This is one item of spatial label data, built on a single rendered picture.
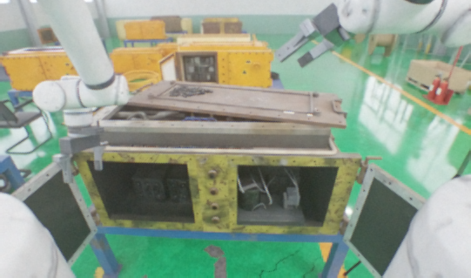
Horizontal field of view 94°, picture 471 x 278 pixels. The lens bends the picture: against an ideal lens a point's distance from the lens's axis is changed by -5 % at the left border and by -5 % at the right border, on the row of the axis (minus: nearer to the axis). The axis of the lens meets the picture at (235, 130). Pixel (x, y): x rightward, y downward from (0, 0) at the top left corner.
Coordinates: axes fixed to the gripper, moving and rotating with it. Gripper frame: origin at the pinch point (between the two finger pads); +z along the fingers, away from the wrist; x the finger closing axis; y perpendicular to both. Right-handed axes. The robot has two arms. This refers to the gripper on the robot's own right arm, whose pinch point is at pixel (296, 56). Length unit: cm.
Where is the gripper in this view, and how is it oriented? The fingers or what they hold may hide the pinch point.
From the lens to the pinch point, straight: 62.4
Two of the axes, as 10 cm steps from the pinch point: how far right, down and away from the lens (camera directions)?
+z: -6.9, 4.4, 5.8
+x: 5.9, -1.2, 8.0
